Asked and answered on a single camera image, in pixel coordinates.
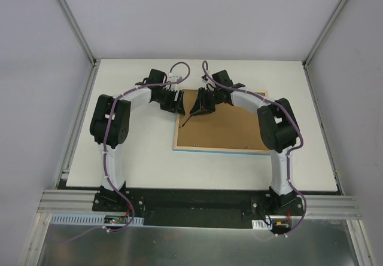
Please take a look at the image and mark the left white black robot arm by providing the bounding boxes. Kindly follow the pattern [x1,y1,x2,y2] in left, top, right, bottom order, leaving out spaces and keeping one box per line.
[90,69,186,212]

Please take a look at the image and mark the right white cable duct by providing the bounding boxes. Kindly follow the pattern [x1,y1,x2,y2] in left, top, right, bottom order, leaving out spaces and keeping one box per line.
[251,219,273,231]

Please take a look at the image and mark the aluminium corner post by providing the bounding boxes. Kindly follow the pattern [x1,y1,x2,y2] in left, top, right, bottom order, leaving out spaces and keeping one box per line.
[301,0,363,68]
[45,0,101,67]

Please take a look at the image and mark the brown frame backing board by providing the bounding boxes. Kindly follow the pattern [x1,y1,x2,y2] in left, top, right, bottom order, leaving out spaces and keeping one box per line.
[176,90,269,151]

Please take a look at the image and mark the white cable duct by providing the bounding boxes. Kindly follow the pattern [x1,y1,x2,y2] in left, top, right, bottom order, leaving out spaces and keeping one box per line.
[50,213,130,227]
[251,219,273,231]

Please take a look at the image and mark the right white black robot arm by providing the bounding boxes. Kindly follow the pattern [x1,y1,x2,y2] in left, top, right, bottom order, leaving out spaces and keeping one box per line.
[190,69,302,215]

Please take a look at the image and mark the left white cable duct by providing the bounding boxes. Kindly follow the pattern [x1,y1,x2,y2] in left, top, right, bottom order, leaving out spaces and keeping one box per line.
[50,213,130,227]

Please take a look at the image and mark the left aluminium corner post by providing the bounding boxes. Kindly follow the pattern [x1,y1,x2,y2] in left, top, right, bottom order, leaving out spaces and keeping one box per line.
[45,0,101,67]

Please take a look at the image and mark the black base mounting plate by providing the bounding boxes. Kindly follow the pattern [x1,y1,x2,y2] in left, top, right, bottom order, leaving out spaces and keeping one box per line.
[92,187,303,229]

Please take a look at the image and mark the blue picture frame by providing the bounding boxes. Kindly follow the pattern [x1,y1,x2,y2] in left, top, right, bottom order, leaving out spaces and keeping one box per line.
[172,87,271,156]

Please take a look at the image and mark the red handled screwdriver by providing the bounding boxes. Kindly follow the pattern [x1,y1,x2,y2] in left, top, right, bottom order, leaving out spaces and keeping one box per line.
[179,115,194,129]

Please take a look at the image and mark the right aluminium corner post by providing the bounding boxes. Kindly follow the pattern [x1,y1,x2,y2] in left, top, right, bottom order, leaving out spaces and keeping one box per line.
[301,0,363,68]

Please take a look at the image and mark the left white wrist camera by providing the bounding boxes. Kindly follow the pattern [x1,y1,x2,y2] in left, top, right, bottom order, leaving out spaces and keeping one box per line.
[167,73,183,90]

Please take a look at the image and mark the front aluminium rail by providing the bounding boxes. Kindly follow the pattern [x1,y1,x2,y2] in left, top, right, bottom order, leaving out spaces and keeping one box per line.
[38,188,361,220]

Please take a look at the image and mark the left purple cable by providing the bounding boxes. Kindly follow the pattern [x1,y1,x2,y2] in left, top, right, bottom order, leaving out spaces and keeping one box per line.
[100,61,192,243]

